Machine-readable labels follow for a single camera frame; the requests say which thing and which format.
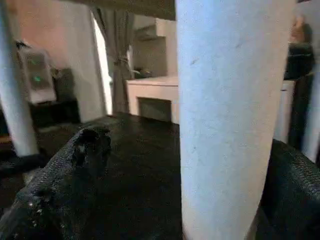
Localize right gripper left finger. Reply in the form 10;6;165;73
0;125;113;240

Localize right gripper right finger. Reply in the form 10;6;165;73
254;138;320;240

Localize white plastic table top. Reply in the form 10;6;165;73
7;0;177;22

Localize low black stand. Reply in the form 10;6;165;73
29;98;81;127

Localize black work mat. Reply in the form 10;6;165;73
0;112;320;240

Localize black textured round vase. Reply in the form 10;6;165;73
53;67;76;101

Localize white appliance green lights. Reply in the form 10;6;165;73
16;44;58;104

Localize white cabinet with glass doors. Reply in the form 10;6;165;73
125;76;296;144

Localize beige spotted plush toy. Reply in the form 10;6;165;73
291;14;314;44

